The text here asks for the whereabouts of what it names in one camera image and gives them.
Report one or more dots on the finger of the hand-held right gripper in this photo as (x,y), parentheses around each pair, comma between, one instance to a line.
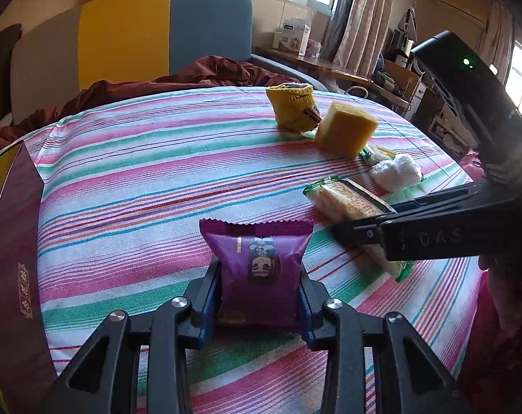
(468,196)
(416,237)

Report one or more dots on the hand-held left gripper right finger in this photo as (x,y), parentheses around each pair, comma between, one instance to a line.
(305,315)

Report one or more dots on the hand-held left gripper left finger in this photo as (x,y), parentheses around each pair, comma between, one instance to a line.
(207,310)

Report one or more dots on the purple snack packet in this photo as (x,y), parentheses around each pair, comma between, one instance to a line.
(254,263)

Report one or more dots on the white plastic bag ball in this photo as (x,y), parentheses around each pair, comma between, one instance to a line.
(394,172)

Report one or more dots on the green-edged cracker packet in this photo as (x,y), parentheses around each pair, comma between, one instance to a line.
(373,153)
(343,200)

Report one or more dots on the yellow sponge block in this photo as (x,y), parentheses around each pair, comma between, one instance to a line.
(345,129)

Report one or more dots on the yellow knitted sock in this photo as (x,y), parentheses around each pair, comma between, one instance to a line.
(293,108)

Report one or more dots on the purple tin box gold inside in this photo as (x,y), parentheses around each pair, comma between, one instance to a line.
(19,246)

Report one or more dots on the person's right hand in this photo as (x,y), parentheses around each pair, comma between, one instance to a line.
(511,293)

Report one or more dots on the patterned beige curtain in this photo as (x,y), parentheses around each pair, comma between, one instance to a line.
(364,17)

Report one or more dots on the striped tablecloth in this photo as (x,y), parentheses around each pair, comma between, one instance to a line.
(157,172)

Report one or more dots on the wooden side desk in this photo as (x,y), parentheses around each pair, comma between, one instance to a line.
(330,69)

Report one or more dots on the person's red clothing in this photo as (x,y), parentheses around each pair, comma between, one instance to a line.
(494,375)

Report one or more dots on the pink cup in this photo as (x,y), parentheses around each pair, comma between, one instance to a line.
(315,48)

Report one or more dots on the white appliance carton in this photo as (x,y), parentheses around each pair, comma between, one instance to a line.
(291,36)

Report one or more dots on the maroon blanket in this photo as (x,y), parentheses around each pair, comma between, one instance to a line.
(200,73)

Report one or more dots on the grey yellow blue sofa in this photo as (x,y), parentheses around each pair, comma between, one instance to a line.
(127,34)

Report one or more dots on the black rolled mat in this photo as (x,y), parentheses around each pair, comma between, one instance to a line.
(6,69)

